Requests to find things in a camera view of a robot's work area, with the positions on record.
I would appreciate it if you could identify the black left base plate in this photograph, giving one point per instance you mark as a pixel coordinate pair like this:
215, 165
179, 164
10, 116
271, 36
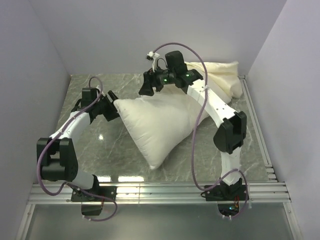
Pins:
97, 195

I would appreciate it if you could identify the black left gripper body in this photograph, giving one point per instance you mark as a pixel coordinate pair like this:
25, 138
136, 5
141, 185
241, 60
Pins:
106, 107

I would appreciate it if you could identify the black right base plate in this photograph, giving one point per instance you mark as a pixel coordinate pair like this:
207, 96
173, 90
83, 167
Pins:
217, 193

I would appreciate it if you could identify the cream pillowcase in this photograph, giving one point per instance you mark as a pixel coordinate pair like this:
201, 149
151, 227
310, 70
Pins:
223, 79

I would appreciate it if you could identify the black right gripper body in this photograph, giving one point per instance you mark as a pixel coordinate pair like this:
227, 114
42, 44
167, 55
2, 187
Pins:
161, 78

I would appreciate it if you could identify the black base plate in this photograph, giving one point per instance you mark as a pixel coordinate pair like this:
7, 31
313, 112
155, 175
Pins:
97, 195
217, 193

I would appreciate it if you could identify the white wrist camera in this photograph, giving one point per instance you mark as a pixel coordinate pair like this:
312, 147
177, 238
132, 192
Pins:
154, 57
98, 88

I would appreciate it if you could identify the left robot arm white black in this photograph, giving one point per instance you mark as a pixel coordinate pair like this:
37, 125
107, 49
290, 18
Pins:
56, 155

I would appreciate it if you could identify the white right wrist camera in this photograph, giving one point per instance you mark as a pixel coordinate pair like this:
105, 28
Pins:
154, 57

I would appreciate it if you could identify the white pillow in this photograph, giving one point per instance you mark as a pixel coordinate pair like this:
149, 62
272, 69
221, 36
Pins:
158, 123

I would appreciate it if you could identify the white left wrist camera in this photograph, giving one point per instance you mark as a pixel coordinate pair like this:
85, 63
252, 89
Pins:
98, 88

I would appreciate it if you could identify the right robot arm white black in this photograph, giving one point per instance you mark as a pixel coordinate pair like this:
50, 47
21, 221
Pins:
231, 124

